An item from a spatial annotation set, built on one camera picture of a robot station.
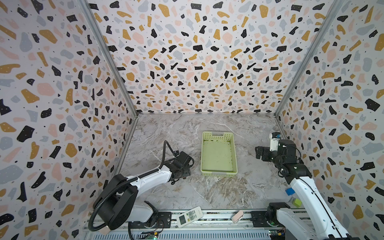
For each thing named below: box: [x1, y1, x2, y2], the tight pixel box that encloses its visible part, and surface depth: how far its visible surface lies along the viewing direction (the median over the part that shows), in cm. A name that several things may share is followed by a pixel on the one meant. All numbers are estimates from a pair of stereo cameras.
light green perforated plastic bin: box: [200, 131, 238, 177], surface depth 100 cm
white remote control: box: [176, 206, 204, 228], surface depth 75 cm
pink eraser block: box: [231, 210, 244, 224], surface depth 75 cm
